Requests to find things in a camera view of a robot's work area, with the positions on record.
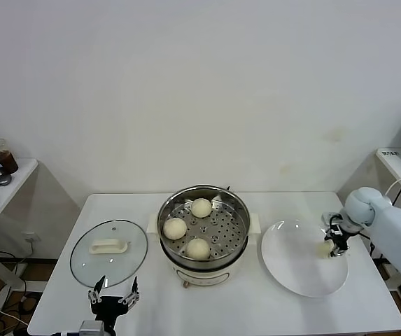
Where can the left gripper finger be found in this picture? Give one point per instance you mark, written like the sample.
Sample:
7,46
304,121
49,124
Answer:
132,297
93,297

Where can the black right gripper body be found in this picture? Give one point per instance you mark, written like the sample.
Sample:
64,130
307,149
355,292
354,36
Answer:
341,236

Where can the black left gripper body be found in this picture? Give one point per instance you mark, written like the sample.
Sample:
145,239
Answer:
109,306

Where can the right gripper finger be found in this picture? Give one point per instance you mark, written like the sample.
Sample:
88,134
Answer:
339,250
328,237

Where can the white steamed baozi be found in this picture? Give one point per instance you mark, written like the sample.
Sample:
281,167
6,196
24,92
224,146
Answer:
201,207
175,228
197,248
323,250

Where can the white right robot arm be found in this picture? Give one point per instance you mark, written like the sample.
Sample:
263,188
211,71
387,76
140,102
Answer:
396,231

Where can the perforated steel steamer basket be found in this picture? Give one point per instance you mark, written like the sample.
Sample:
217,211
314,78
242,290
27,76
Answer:
221,210

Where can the white round plate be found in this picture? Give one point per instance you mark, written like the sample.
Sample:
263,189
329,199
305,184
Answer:
291,259

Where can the cream electric cooker pot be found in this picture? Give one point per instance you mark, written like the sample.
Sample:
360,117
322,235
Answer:
200,274

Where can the white side table with laptop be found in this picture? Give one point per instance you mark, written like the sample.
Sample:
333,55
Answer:
392,168

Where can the small printed table label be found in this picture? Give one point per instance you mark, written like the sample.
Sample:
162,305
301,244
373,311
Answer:
390,153

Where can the black cooker power plug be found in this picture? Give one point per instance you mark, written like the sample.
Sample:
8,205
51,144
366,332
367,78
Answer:
227,189

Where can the white side table with cup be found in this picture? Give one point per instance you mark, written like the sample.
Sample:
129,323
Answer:
14,189

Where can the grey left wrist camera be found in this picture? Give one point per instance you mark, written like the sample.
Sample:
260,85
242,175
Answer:
91,329

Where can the white wall outlet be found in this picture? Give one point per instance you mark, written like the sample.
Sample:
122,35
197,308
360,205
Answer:
30,238

